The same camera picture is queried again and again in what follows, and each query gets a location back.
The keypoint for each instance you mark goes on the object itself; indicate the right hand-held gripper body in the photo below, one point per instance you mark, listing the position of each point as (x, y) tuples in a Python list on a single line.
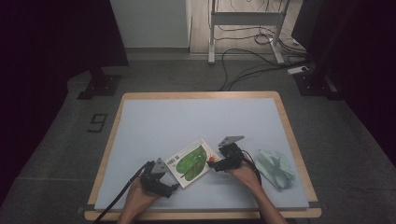
[(232, 154)]

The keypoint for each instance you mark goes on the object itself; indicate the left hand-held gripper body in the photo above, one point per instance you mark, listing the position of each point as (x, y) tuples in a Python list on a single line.
[(154, 179)]

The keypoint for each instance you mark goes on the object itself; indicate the caterpillar picture book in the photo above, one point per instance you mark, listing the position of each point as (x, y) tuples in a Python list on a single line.
[(191, 163)]

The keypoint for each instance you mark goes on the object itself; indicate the light green cloth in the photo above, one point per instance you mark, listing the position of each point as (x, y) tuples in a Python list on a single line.
[(275, 169)]

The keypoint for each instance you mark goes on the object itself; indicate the person's right hand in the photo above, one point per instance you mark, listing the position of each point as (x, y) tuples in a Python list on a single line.
[(246, 174)]

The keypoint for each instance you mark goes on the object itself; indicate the person's left hand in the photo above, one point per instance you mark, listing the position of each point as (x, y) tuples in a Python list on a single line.
[(138, 199)]

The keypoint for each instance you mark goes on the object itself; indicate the wooden table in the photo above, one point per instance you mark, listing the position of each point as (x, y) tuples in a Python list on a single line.
[(202, 94)]

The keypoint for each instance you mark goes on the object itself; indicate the black tape strip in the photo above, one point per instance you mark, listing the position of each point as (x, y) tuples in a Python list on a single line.
[(87, 209), (313, 204)]

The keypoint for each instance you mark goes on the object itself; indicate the white power strip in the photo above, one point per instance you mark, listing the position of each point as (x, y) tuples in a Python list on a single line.
[(297, 70)]

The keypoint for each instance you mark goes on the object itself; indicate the black stand base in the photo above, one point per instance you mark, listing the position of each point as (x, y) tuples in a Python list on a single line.
[(313, 84), (101, 85)]

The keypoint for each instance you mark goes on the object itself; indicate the white partition panel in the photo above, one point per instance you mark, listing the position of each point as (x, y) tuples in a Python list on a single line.
[(149, 21)]

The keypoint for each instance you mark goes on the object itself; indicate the dark curtain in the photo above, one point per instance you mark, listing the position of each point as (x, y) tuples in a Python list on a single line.
[(46, 62), (367, 62)]

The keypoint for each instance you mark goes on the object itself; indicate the white metal desk frame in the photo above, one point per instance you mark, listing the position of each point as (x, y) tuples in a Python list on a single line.
[(246, 18)]

